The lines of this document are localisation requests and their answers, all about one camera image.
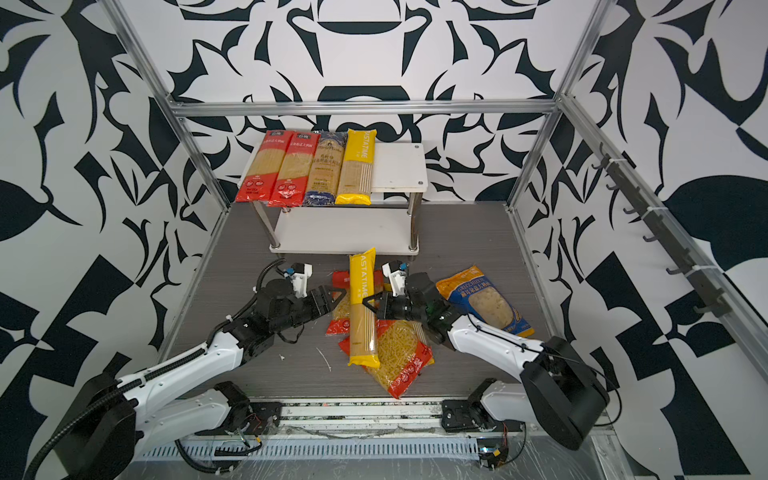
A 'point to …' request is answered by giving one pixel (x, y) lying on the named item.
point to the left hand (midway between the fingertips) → (340, 290)
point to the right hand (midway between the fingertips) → (363, 298)
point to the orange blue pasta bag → (470, 290)
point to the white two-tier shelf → (387, 226)
